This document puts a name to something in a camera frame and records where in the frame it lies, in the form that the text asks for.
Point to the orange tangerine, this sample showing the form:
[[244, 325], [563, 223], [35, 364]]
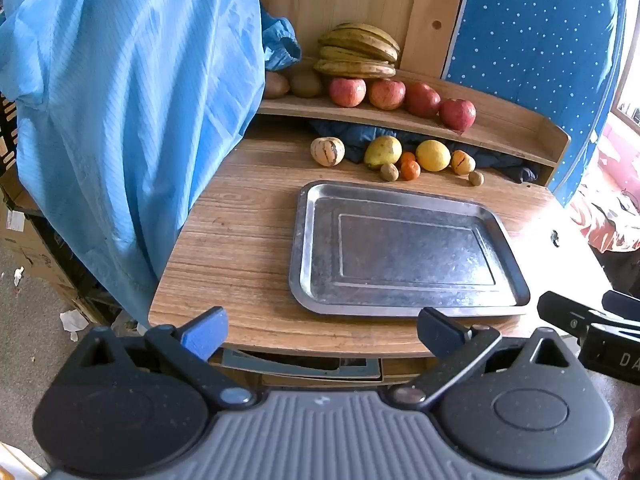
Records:
[[411, 171]]

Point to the small brown kiwi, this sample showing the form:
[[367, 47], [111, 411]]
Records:
[[476, 178], [389, 172]]

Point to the small black object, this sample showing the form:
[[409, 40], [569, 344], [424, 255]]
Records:
[[555, 238]]

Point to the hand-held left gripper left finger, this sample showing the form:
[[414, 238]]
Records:
[[205, 332]]

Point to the red floral bedding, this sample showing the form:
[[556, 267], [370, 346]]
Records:
[[612, 195]]

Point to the bunch of ripe bananas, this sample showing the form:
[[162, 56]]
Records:
[[357, 52]]

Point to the window with frame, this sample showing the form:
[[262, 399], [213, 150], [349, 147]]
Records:
[[630, 105]]

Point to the cardboard boxes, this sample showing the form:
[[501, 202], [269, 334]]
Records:
[[30, 250]]

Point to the black plastic crate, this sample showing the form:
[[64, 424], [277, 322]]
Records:
[[7, 130]]

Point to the small striped pepino melon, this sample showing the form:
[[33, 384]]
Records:
[[463, 162]]

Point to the large striped pepino melon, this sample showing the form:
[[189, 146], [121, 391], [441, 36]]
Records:
[[327, 152]]

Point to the light blue crumpled bag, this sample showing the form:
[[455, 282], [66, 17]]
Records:
[[280, 42]]

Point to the yellow lemon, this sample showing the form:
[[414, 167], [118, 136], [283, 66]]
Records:
[[433, 155]]

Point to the dark red apple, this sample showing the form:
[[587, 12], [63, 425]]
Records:
[[457, 115], [422, 101]]

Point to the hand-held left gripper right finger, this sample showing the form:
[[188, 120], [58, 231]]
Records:
[[440, 332]]

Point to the blue white-dotted cloth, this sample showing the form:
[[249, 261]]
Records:
[[525, 35]]

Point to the red cherry tomato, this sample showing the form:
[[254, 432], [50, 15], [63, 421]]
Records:
[[407, 157]]

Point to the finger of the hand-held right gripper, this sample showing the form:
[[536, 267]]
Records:
[[625, 304], [565, 312]]

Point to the light blue cloth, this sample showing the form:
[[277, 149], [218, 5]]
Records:
[[125, 110]]

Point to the metal tray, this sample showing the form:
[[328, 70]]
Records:
[[410, 250]]

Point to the white paper scrap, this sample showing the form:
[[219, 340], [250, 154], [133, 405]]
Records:
[[72, 322], [17, 275]]

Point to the wooden shelf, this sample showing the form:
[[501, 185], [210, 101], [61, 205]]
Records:
[[500, 130]]

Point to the yellow pear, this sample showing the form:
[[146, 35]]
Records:
[[382, 152]]

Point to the dark blue quilted jacket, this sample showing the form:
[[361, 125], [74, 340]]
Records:
[[356, 140]]

